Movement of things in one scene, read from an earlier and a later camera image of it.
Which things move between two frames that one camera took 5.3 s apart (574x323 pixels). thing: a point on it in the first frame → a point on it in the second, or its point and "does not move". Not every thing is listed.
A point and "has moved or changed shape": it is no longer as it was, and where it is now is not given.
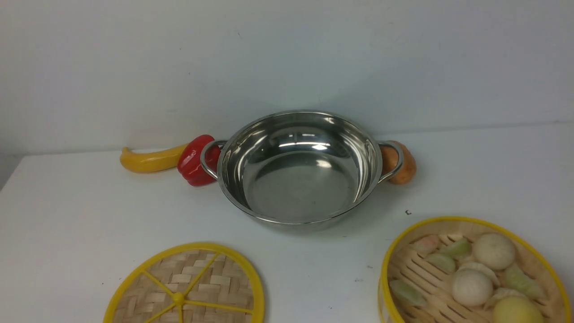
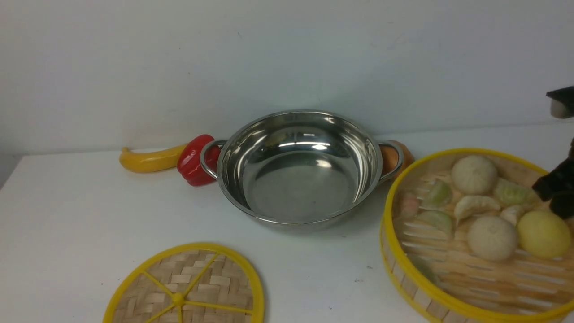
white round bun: x=494 y=251 → x=474 y=174
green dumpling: x=515 y=278 → x=510 y=193
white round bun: x=472 y=287 → x=491 y=238
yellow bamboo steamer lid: x=193 y=282 does not move
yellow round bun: x=517 y=309 → x=544 y=234
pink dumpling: x=426 y=245 → x=409 y=206
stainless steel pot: x=302 y=170 does not move
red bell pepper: x=189 y=163 does not move
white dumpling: x=503 y=292 → x=511 y=213
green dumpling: x=407 y=293 → x=431 y=270
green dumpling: x=446 y=264 → x=437 y=220
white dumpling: x=477 y=267 → x=473 y=204
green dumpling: x=459 y=249 → x=439 y=194
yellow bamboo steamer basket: x=464 y=269 has moved or changed shape
